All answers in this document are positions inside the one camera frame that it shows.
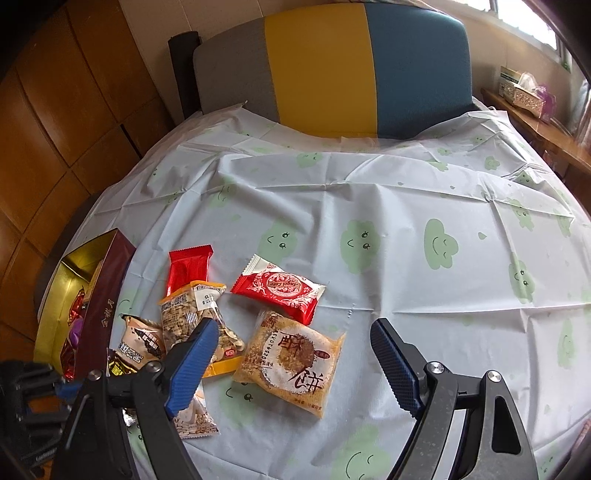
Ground wooden wardrobe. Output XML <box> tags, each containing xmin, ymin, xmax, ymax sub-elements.
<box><xmin>0</xmin><ymin>0</ymin><xmax>185</xmax><ymax>370</ymax></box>

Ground wooden side desk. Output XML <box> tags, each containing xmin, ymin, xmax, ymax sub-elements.
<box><xmin>480</xmin><ymin>88</ymin><xmax>591</xmax><ymax>181</ymax></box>

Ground window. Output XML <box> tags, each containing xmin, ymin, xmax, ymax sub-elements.
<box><xmin>485</xmin><ymin>0</ymin><xmax>573</xmax><ymax>65</ymax></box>

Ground purple ornament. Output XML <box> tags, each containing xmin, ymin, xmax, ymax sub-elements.
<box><xmin>538</xmin><ymin>83</ymin><xmax>560</xmax><ymax>116</ymax></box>

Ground lace pattern tissue box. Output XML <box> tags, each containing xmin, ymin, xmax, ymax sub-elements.
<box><xmin>501</xmin><ymin>73</ymin><xmax>550</xmax><ymax>114</ymax></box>

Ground clear nut packet orange edge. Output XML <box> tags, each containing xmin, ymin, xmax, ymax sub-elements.
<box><xmin>158</xmin><ymin>281</ymin><xmax>245</xmax><ymax>378</ymax></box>

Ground hanging floral curtain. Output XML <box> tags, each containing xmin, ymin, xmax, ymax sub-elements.
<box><xmin>566</xmin><ymin>78</ymin><xmax>591</xmax><ymax>139</ymax></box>

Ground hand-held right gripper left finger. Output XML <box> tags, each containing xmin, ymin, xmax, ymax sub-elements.
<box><xmin>51</xmin><ymin>318</ymin><xmax>220</xmax><ymax>480</ymax></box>

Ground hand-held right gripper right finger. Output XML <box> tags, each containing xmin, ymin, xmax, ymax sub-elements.
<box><xmin>369</xmin><ymin>318</ymin><xmax>539</xmax><ymax>480</ymax></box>

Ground grey yellow blue sofa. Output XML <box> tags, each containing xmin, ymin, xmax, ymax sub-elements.
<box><xmin>193</xmin><ymin>0</ymin><xmax>476</xmax><ymax>139</ymax></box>

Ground brown snack packet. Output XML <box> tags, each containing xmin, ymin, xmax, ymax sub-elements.
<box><xmin>107</xmin><ymin>314</ymin><xmax>167</xmax><ymax>377</ymax></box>

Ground red white patterned snack packet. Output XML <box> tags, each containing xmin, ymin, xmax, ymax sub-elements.
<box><xmin>230</xmin><ymin>254</ymin><xmax>326</xmax><ymax>326</ymax></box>

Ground orange pastry packet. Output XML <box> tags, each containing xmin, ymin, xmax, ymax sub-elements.
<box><xmin>232</xmin><ymin>310</ymin><xmax>347</xmax><ymax>421</ymax></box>

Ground red foil candy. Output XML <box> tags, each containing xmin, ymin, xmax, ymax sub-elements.
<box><xmin>59</xmin><ymin>339</ymin><xmax>83</xmax><ymax>380</ymax></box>
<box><xmin>69</xmin><ymin>288</ymin><xmax>88</xmax><ymax>320</ymax></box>

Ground white peanut packet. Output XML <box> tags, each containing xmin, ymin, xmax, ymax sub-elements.
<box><xmin>173</xmin><ymin>383</ymin><xmax>220</xmax><ymax>439</ymax></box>

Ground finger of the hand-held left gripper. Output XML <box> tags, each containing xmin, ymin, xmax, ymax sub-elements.
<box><xmin>53</xmin><ymin>378</ymin><xmax>80</xmax><ymax>406</ymax></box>

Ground green white carton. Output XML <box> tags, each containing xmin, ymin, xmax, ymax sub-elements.
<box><xmin>498</xmin><ymin>66</ymin><xmax>525</xmax><ymax>93</ymax></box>

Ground gold tin box maroon outside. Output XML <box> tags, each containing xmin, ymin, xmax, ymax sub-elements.
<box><xmin>33</xmin><ymin>228</ymin><xmax>137</xmax><ymax>384</ymax></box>

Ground white tablecloth green cloud print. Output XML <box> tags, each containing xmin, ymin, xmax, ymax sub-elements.
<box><xmin>34</xmin><ymin>104</ymin><xmax>591</xmax><ymax>480</ymax></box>

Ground plain red snack packet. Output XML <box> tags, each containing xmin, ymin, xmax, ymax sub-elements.
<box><xmin>167</xmin><ymin>246</ymin><xmax>214</xmax><ymax>301</ymax></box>

